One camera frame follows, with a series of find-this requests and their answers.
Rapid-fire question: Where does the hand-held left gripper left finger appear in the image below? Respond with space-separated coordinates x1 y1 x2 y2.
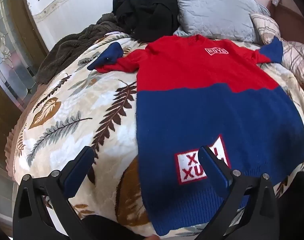
12 146 95 240

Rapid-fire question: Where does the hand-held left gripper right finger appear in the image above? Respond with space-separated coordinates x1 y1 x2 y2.
197 145 280 240

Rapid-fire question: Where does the red and blue knit sweater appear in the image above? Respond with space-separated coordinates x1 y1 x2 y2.
87 34 304 237

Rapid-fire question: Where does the leaf-print plush blanket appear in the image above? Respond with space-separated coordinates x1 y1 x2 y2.
13 31 304 240

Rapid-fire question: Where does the person's dark clothing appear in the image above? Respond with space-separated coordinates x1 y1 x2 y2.
77 171 304 240

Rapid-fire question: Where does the pink pleated bed skirt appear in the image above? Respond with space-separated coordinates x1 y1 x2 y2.
3 82 40 180

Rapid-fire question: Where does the dark brown fleece blanket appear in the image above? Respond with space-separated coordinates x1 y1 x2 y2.
35 12 122 85

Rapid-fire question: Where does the patterned glass door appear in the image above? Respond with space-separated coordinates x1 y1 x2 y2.
0 0 49 110

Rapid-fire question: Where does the beige striped leaf-print pillow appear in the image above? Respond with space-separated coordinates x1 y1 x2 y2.
249 12 304 95

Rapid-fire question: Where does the grey quilted pillow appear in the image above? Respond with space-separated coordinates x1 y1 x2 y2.
170 0 271 43

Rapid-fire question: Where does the black garment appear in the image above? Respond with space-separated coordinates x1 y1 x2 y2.
112 0 179 42

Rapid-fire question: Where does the pink-brown headboard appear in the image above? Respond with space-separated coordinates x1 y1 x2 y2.
246 0 304 40

